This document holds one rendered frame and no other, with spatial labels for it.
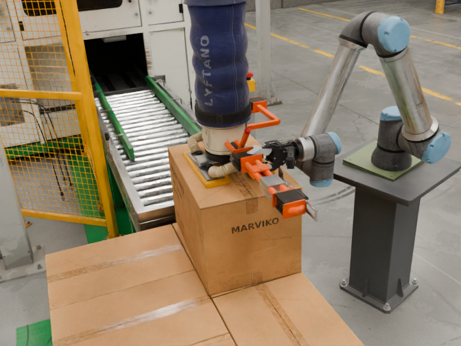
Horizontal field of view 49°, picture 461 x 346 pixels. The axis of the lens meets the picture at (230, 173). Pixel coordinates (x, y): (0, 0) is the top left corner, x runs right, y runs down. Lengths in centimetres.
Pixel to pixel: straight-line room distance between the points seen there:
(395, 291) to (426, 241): 62
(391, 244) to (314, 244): 77
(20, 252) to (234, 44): 204
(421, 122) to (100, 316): 149
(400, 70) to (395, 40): 14
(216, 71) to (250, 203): 50
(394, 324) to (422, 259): 61
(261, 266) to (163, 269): 43
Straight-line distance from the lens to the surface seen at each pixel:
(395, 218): 252
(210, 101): 189
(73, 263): 234
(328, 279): 298
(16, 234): 328
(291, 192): 155
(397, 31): 192
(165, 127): 367
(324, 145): 191
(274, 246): 199
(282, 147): 184
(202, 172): 199
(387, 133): 240
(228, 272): 198
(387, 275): 272
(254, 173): 171
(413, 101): 212
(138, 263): 225
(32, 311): 305
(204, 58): 186
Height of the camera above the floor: 185
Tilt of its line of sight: 27 degrees down
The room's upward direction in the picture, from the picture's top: 3 degrees counter-clockwise
